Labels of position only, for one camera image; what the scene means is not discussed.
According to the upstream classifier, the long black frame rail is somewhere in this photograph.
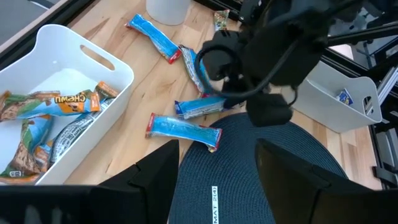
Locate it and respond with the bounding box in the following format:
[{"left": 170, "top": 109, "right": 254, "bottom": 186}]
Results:
[{"left": 0, "top": 0, "right": 94, "bottom": 71}]

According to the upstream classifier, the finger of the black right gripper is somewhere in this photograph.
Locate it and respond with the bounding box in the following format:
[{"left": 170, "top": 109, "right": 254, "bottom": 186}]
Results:
[
  {"left": 245, "top": 93, "right": 293, "bottom": 128},
  {"left": 222, "top": 76, "right": 248, "bottom": 110}
]

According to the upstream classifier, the white plant pot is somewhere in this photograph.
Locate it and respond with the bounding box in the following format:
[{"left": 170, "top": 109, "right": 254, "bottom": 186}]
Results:
[{"left": 146, "top": 0, "right": 191, "bottom": 26}]

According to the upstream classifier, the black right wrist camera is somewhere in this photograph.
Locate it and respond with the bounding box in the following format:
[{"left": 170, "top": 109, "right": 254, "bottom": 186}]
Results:
[{"left": 201, "top": 29, "right": 247, "bottom": 82}]

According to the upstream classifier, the light gray plastic bin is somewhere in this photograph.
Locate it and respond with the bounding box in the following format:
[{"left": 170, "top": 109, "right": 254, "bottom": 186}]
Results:
[{"left": 292, "top": 60, "right": 382, "bottom": 134}]

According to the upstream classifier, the blue snack bar bottom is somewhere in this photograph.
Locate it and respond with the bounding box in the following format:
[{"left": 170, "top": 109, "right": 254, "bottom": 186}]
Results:
[{"left": 145, "top": 112, "right": 223, "bottom": 153}]

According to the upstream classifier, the round dark blue woven mat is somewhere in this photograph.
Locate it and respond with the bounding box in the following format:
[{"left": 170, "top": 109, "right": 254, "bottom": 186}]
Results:
[{"left": 167, "top": 112, "right": 348, "bottom": 224}]

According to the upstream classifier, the dark blue Chewy granola bar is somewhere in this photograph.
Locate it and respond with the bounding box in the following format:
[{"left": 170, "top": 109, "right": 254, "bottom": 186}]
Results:
[
  {"left": 174, "top": 95, "right": 226, "bottom": 121},
  {"left": 335, "top": 88, "right": 354, "bottom": 106}
]

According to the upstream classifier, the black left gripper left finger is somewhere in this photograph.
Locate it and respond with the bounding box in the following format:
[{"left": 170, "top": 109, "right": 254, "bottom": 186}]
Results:
[{"left": 0, "top": 139, "right": 180, "bottom": 224}]

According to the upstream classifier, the white plastic bin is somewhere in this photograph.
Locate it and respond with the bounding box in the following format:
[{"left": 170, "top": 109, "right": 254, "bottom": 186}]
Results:
[{"left": 0, "top": 24, "right": 135, "bottom": 187}]

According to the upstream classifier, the blue snack bar top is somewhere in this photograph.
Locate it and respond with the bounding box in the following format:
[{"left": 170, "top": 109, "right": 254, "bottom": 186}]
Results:
[{"left": 125, "top": 13, "right": 183, "bottom": 65}]

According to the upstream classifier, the blue snack bar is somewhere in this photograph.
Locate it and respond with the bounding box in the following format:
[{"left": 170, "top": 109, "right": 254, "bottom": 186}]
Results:
[
  {"left": 125, "top": 13, "right": 183, "bottom": 65},
  {"left": 145, "top": 112, "right": 223, "bottom": 153}
]

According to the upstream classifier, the red chocolate chip Chewy bar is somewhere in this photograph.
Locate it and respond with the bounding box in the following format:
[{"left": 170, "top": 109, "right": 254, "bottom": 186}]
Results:
[{"left": 179, "top": 45, "right": 215, "bottom": 98}]

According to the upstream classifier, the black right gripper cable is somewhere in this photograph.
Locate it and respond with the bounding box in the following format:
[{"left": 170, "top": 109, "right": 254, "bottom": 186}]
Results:
[{"left": 194, "top": 40, "right": 299, "bottom": 100}]

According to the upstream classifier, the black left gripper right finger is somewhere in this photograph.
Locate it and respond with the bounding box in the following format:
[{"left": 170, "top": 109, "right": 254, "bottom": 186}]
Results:
[{"left": 254, "top": 138, "right": 398, "bottom": 224}]

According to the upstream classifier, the white label strip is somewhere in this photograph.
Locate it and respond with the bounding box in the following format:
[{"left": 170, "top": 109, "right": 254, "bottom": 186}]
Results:
[{"left": 211, "top": 185, "right": 220, "bottom": 224}]

